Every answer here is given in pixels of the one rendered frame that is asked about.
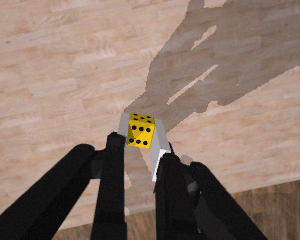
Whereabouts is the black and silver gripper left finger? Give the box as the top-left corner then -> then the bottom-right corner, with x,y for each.
0,113 -> 129,240

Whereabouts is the yellow die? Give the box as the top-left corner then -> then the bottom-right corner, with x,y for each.
127,113 -> 155,149

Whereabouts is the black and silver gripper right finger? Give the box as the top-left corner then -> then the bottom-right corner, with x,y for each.
149,119 -> 268,240

